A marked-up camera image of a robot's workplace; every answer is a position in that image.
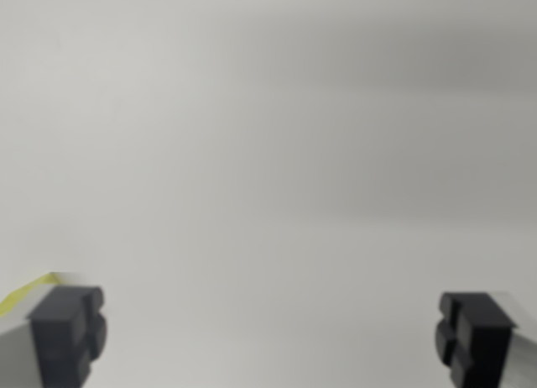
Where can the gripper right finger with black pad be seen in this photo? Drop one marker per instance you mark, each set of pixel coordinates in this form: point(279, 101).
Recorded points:
point(482, 337)

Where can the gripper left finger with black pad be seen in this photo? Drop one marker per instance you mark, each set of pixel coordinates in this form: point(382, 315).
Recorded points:
point(58, 333)

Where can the yellow translucent cube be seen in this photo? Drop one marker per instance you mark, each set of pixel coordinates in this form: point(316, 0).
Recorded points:
point(19, 296)

